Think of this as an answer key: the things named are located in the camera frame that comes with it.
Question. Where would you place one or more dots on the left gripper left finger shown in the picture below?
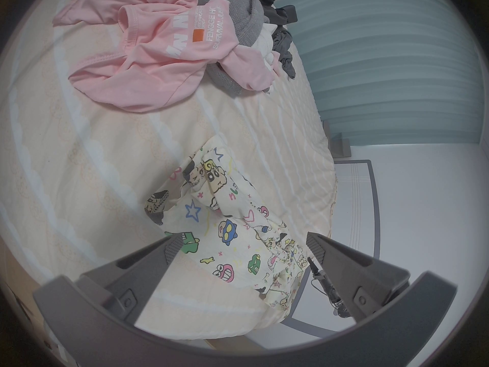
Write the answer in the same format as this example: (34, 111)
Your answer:
(152, 266)

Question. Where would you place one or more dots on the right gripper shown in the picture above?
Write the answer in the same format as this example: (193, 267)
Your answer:
(325, 284)

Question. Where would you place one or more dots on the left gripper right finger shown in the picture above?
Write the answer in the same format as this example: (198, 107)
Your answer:
(355, 277)

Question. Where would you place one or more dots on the white printed pyjama top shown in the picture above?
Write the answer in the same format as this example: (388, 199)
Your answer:
(237, 250)

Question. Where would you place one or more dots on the bed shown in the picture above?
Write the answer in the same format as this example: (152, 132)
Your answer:
(95, 147)

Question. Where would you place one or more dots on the pile of clothes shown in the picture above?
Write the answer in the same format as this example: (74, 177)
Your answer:
(172, 52)

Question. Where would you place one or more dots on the grey bedside table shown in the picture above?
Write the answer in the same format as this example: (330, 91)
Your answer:
(342, 147)

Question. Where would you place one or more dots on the blue-green curtain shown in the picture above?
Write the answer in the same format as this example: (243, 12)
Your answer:
(382, 71)

